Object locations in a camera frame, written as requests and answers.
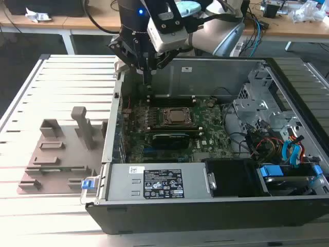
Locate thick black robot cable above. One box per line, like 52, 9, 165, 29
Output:
84, 0, 121, 36

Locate blue hanging cable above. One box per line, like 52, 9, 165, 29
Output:
253, 19, 262, 56

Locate brown parts rack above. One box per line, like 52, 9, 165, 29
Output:
16, 105, 109, 196

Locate green motherboard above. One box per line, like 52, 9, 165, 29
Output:
117, 95, 235, 164

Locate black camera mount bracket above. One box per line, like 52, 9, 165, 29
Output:
143, 0, 207, 34

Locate blue disk carrier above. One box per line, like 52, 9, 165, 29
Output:
259, 165, 323, 191

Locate grey power supply unit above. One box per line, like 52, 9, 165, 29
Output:
107, 163, 214, 202

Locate metal drive cage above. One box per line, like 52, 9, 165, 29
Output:
232, 82, 304, 145

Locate black fan shroud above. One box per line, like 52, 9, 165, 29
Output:
201, 157, 271, 198

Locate blue flat data wire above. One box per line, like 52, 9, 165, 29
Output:
282, 140, 304, 166

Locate orange yellow power wires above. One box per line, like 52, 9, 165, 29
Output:
256, 137, 284, 155

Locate black open PC case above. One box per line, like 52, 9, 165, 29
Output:
85, 57, 329, 235

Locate clear plastic bags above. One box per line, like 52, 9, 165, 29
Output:
287, 0, 329, 24

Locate silver hard disk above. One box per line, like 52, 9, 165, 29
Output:
264, 175, 309, 197

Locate silver CPU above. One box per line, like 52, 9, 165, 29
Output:
170, 110, 191, 122

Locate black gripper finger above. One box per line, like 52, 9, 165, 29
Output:
149, 49, 181, 91
107, 35, 150, 91

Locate black box on desk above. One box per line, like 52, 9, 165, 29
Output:
4, 0, 89, 17

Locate metal socket cover frame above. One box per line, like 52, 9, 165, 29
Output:
162, 107, 194, 127

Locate small black box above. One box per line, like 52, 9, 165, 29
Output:
262, 2, 280, 19

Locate crumpled white paper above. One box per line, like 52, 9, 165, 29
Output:
25, 7, 52, 24

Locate black graphics card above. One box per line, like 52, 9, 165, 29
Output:
151, 132, 191, 150

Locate black RAM slot pair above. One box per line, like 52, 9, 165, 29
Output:
148, 94, 196, 108

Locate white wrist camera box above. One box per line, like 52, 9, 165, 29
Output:
147, 11, 190, 54

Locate wooden desk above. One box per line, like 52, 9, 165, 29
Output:
0, 0, 329, 55

